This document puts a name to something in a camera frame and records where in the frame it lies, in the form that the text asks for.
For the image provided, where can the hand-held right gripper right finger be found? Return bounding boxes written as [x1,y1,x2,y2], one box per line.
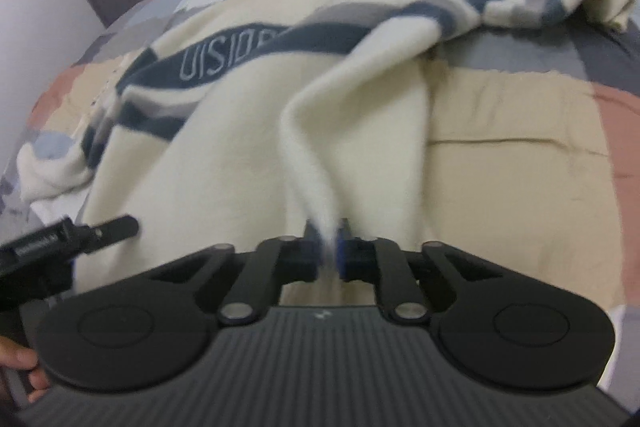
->
[336,217,504,327]

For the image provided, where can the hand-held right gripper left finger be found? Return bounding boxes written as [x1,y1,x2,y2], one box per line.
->
[149,219,322,327]

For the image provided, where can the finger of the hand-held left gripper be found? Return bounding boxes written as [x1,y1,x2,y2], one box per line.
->
[90,215,140,254]

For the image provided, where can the cream sweater with blue stripes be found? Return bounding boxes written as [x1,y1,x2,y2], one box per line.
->
[17,0,637,308]

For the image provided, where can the person's left hand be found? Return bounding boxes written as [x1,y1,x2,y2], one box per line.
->
[0,335,52,404]

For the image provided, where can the patchwork quilt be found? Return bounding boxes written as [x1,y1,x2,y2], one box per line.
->
[0,0,640,325]

